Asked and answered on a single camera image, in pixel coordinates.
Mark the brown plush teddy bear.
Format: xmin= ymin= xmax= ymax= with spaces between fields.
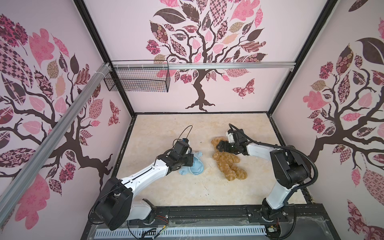
xmin=211 ymin=137 xmax=248 ymax=181

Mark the light blue fleece hoodie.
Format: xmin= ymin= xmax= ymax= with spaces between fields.
xmin=179 ymin=152 xmax=205 ymax=176

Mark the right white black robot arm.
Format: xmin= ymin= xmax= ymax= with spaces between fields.
xmin=213 ymin=125 xmax=318 ymax=210

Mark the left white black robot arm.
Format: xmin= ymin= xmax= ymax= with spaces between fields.
xmin=88 ymin=138 xmax=194 ymax=231

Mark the left thin black cable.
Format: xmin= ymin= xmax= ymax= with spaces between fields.
xmin=172 ymin=125 xmax=194 ymax=148

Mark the right black corrugated cable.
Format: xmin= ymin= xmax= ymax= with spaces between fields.
xmin=228 ymin=123 xmax=319 ymax=193

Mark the black wire mesh basket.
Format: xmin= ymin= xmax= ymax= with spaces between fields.
xmin=104 ymin=60 xmax=171 ymax=93

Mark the rear aluminium rail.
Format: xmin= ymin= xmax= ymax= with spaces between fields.
xmin=113 ymin=62 xmax=296 ymax=70

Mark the aluminium rail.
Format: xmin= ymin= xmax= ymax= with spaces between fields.
xmin=113 ymin=62 xmax=296 ymax=70
xmin=1 ymin=63 xmax=111 ymax=224

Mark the white slotted cable duct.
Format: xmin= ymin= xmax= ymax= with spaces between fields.
xmin=94 ymin=226 xmax=267 ymax=240

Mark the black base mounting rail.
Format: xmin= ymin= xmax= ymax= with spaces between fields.
xmin=81 ymin=204 xmax=340 ymax=240

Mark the left aluminium rail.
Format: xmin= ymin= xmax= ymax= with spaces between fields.
xmin=1 ymin=63 xmax=111 ymax=224

